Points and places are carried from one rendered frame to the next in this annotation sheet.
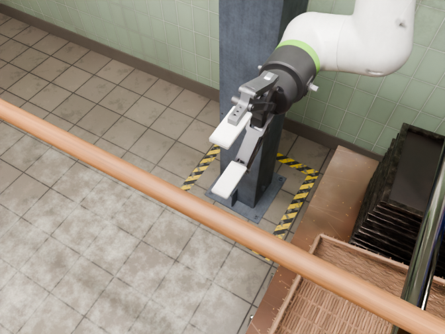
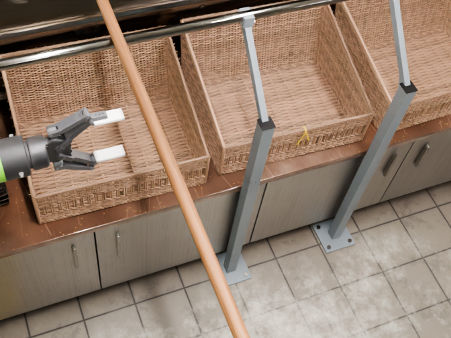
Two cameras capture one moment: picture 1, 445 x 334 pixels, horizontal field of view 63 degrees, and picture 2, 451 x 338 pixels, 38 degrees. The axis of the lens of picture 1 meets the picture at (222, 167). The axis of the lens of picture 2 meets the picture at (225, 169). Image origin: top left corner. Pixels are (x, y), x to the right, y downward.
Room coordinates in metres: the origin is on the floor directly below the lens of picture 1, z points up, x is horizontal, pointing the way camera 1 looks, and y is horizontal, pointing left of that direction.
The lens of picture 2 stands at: (0.95, 0.66, 2.39)
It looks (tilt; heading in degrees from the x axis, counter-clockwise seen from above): 55 degrees down; 210
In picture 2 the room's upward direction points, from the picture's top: 11 degrees clockwise
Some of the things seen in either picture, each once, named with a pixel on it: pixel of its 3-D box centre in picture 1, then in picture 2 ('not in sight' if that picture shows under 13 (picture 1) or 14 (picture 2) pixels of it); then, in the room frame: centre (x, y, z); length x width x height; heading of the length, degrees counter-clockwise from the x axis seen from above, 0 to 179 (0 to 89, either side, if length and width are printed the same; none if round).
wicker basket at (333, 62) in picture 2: not in sight; (274, 81); (-0.46, -0.02, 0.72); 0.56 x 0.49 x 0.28; 149
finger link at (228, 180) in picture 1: (229, 179); (109, 153); (0.33, -0.01, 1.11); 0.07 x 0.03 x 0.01; 150
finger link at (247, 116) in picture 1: (231, 126); (107, 117); (0.33, -0.01, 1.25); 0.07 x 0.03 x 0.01; 150
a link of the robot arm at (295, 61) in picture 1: (287, 77); (15, 155); (0.51, -0.12, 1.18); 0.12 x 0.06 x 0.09; 60
